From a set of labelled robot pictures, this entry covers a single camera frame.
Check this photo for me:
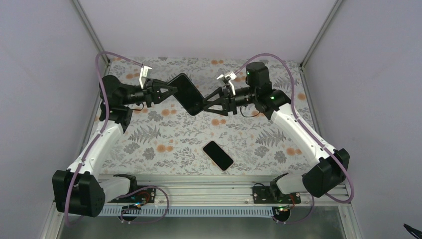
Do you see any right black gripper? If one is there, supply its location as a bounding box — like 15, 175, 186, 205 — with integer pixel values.
203, 85, 257, 116

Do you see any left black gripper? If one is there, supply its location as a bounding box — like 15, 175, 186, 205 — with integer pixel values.
120, 79, 178, 108

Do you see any dark green smartphone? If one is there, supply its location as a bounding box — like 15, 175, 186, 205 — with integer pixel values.
168, 73, 204, 116

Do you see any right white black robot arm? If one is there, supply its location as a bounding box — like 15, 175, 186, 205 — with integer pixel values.
203, 62, 350, 203

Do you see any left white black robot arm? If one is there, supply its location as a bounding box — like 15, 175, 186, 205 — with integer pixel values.
52, 75, 178, 217

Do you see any black phone in pink case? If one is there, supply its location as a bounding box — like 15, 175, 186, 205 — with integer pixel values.
203, 141, 234, 171

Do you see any floral patterned table mat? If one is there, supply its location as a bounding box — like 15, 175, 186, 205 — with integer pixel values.
101, 57, 314, 176

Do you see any black object at corner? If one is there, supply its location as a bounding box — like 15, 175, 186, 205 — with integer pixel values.
403, 224, 422, 239

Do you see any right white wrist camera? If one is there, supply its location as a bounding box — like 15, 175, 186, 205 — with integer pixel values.
217, 71, 237, 96

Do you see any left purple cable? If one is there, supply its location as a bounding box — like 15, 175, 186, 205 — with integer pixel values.
63, 50, 169, 228

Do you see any aluminium rail frame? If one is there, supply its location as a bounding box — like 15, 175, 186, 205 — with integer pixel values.
41, 175, 362, 239

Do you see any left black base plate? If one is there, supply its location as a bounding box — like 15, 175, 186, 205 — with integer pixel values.
110, 188, 157, 204

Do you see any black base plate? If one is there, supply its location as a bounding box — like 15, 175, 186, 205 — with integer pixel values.
252, 185, 301, 204
110, 188, 157, 204

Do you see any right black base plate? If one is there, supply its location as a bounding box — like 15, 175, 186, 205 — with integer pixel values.
252, 185, 301, 204

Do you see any slotted grey cable duct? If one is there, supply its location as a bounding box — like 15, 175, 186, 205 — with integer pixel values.
64, 206, 278, 218

